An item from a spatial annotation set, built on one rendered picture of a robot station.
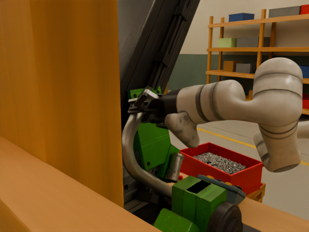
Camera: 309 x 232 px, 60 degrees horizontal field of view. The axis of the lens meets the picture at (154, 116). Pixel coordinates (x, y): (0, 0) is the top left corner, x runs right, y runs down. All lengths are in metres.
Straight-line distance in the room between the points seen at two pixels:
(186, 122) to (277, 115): 0.16
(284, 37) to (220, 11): 2.01
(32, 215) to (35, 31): 0.14
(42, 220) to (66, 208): 0.02
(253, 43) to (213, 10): 2.04
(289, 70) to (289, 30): 6.32
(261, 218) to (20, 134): 0.72
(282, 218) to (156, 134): 0.44
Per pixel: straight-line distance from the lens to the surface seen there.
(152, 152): 0.71
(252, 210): 0.91
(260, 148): 0.73
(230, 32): 7.66
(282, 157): 0.65
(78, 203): 0.19
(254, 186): 1.21
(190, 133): 0.50
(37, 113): 0.25
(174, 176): 0.72
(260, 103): 0.42
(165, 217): 0.40
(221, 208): 0.40
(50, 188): 0.21
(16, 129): 0.30
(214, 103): 0.46
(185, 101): 0.49
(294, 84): 0.43
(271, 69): 0.44
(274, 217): 0.90
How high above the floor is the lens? 1.37
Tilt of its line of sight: 14 degrees down
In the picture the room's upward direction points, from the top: straight up
